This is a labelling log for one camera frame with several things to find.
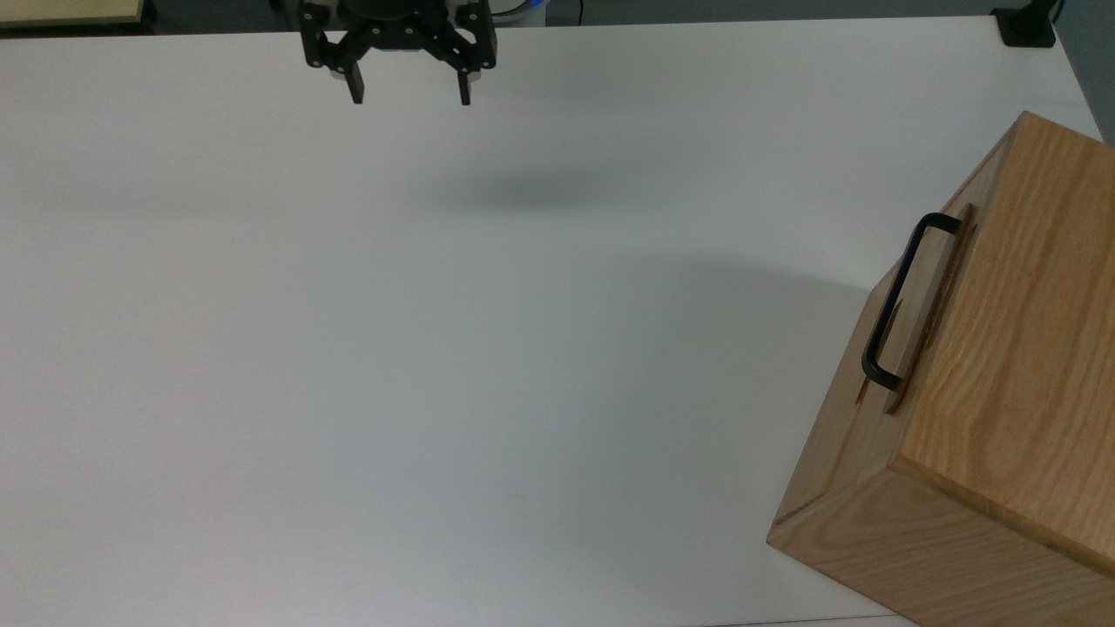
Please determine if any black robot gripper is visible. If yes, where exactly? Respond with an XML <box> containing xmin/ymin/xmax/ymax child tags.
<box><xmin>301</xmin><ymin>0</ymin><xmax>498</xmax><ymax>108</ymax></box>

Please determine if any wooden sliding drawer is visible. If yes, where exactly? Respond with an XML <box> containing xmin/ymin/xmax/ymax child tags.
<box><xmin>855</xmin><ymin>203</ymin><xmax>978</xmax><ymax>415</ymax></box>

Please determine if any black metal drawer handle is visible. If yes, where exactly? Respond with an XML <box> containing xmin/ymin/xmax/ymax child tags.
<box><xmin>862</xmin><ymin>212</ymin><xmax>963</xmax><ymax>392</ymax></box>

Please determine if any white and blue robot base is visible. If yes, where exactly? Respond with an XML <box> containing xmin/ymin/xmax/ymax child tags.
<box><xmin>488</xmin><ymin>0</ymin><xmax>549</xmax><ymax>27</ymax></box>

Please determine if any black clamp mount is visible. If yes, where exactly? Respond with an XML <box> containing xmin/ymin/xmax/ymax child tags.
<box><xmin>991</xmin><ymin>0</ymin><xmax>1060</xmax><ymax>48</ymax></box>

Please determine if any yellowish flat board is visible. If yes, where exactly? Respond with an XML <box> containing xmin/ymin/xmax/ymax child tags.
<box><xmin>0</xmin><ymin>0</ymin><xmax>145</xmax><ymax>29</ymax></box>

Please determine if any wooden drawer cabinet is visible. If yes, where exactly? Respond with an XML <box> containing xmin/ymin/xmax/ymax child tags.
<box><xmin>767</xmin><ymin>111</ymin><xmax>1115</xmax><ymax>627</ymax></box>

